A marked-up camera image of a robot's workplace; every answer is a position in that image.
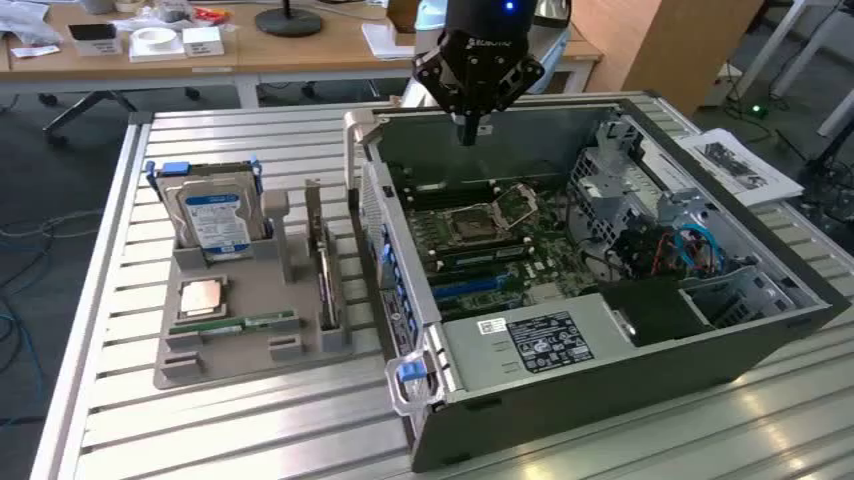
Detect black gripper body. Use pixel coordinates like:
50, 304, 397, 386
435, 0, 537, 118

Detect graphics card with black heatsink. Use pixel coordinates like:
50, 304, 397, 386
303, 178, 346, 334

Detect white papers on desk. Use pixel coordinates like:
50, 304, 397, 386
361, 22, 419, 61

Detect wooden cabinet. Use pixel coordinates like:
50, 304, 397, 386
586, 0, 766, 116

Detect black round lamp base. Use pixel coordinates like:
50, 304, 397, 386
255, 0, 326, 37

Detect metal socket cover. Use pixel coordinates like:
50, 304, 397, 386
493, 182, 539, 231

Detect metal disk bay cage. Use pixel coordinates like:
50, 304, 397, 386
566, 119, 676, 241

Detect CPU socket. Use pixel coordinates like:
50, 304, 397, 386
446, 204, 509, 241

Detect plain white box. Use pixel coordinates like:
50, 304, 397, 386
180, 25, 226, 59

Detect red small item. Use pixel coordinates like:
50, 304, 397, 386
192, 5, 233, 26

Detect white table leg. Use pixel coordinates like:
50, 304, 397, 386
733, 0, 846, 101

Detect printed paper stack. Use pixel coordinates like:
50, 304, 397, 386
673, 127, 806, 206

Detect installed RAM stick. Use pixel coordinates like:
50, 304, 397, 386
437, 243, 526, 269

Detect green motherboard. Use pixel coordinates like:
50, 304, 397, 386
390, 164, 602, 321

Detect white box with tape roll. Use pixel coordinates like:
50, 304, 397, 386
128, 25, 188, 64

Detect blue plastic disk carrier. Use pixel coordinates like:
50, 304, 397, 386
144, 155, 266, 241

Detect hard disk with blue label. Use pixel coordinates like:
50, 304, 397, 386
159, 172, 259, 262

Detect white box with black top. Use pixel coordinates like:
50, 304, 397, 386
68, 22, 123, 57

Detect wooden office desk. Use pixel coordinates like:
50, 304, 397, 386
0, 0, 606, 109

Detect black office chair base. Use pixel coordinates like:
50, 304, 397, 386
39, 87, 202, 147

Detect grey plastic parts rack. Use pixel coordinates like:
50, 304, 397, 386
152, 187, 355, 391

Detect CPU with metal lid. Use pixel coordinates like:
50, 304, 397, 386
176, 277, 229, 319

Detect grey power supply unit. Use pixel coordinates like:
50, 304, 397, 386
439, 292, 635, 391

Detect green RAM stick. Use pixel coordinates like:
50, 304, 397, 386
167, 310, 297, 335

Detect clear plastic bag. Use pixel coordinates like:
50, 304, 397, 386
0, 0, 66, 46

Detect open dark grey PC case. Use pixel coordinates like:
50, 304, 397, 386
343, 97, 853, 474

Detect red wire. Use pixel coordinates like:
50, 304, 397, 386
653, 232, 682, 274

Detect blue wire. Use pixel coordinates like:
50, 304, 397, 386
673, 224, 726, 274

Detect white floor cable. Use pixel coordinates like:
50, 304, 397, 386
0, 209, 102, 239

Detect blue floor cable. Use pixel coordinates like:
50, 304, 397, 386
0, 239, 52, 426

